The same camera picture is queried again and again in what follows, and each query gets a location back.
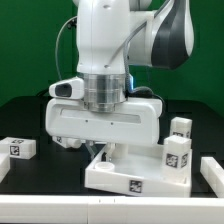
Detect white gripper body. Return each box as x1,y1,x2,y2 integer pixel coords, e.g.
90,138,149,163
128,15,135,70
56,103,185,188
45,98,162,147

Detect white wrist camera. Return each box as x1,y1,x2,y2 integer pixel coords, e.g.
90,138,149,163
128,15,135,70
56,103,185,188
49,77,84,100

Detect white square table top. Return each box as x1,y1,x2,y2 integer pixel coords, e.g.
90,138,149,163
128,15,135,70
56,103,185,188
85,144,192,197

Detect white front fence rail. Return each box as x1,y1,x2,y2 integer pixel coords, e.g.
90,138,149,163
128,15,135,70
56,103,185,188
0,195,224,224

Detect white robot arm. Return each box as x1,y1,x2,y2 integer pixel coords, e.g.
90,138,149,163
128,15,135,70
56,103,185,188
45,0,194,155

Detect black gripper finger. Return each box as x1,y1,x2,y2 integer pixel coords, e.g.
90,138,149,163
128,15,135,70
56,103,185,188
85,140,98,159
105,143,116,162

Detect black cables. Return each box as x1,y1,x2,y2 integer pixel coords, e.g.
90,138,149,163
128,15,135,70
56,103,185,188
35,87,54,98

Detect white left fence rail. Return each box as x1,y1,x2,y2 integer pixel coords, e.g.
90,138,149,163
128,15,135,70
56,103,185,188
0,153,10,183

